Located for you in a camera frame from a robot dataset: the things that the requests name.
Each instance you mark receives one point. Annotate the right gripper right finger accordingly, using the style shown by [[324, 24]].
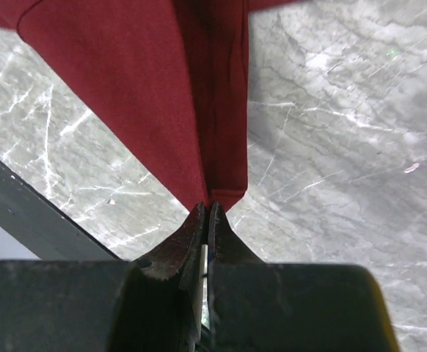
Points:
[[258, 306]]

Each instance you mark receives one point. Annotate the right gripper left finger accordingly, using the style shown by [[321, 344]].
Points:
[[152, 303]]

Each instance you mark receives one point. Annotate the dark red t-shirt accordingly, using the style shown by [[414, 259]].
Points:
[[169, 78]]

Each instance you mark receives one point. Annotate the black base beam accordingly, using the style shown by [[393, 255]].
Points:
[[42, 227]]

